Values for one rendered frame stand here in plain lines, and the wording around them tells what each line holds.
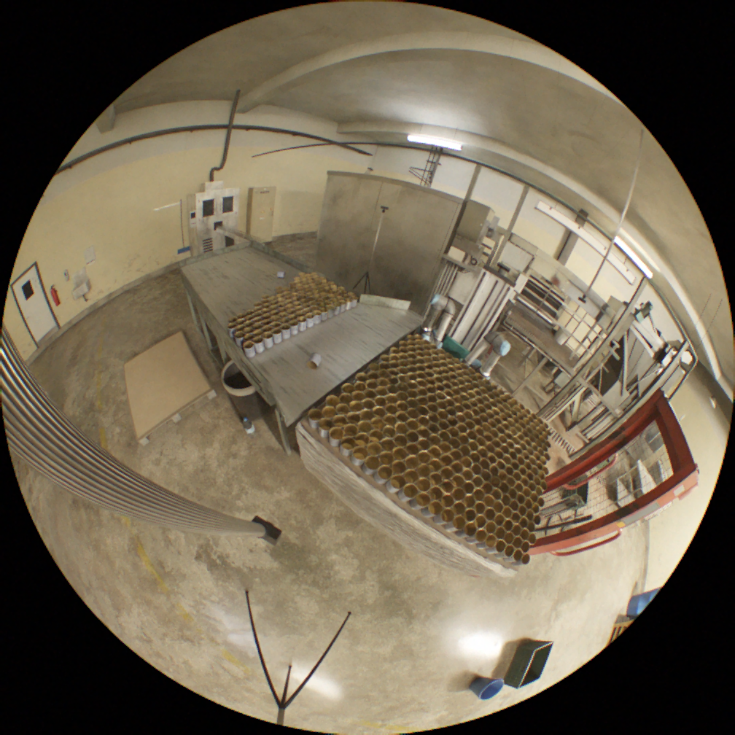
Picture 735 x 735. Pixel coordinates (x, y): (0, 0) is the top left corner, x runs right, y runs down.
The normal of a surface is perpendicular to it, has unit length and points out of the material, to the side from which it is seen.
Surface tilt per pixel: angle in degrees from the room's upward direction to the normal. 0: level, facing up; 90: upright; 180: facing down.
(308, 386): 0
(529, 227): 90
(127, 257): 90
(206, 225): 90
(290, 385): 0
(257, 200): 90
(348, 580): 0
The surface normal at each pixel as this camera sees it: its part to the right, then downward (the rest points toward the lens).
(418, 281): -0.60, 0.47
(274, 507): 0.22, -0.68
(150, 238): 0.77, 0.56
